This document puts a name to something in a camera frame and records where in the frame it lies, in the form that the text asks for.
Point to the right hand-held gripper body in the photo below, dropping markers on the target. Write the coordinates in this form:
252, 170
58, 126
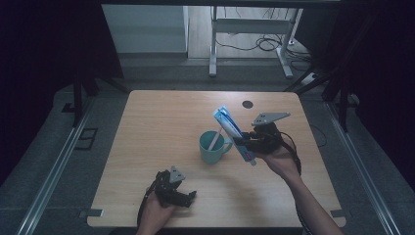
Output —
269, 138

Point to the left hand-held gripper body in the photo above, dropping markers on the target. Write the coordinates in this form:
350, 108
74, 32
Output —
166, 189

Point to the white blue toothpaste tube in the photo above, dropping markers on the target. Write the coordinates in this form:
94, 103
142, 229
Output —
230, 125

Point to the pink toothbrush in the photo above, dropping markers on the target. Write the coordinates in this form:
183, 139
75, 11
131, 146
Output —
215, 139

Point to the teal mug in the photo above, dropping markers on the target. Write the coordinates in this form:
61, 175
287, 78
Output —
212, 153

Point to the person's left hand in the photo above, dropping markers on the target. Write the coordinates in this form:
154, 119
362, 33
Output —
156, 212

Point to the person's right hand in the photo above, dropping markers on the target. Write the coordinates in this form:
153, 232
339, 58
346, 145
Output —
282, 163

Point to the dark round table grommet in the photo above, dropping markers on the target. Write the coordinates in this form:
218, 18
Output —
247, 104

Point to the black metal stand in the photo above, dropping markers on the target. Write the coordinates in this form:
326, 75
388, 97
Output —
342, 104
77, 98

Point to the dark curtain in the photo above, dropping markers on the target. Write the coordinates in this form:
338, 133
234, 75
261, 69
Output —
39, 65
385, 81

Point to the white panel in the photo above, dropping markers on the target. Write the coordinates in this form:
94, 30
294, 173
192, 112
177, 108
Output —
143, 29

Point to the metal floor rail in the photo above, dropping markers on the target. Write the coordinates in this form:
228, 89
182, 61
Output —
52, 176
359, 169

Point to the white metal desk frame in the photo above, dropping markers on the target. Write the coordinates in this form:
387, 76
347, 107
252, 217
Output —
251, 25

